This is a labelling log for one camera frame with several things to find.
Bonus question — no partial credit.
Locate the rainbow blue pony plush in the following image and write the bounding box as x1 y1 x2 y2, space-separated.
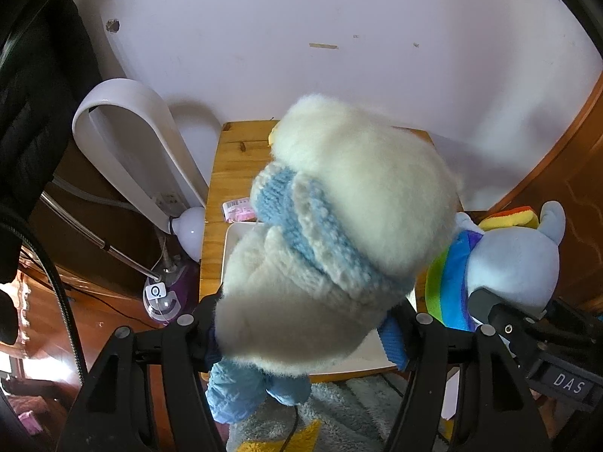
425 201 566 331

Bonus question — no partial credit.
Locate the pink tissue packet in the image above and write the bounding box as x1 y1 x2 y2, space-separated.
222 197 257 223

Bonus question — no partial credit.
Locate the white fluffy plush toy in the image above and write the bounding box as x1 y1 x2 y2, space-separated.
207 94 458 423

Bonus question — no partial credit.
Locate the white plastic tray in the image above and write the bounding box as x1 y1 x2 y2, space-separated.
215 223 415 376

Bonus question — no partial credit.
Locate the purple garment steamer base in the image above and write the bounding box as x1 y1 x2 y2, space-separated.
142 261 199 324

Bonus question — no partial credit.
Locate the silver metal pole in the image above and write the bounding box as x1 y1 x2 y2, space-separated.
41 192 162 283

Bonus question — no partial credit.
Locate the black cable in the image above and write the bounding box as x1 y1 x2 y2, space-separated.
0 211 91 387

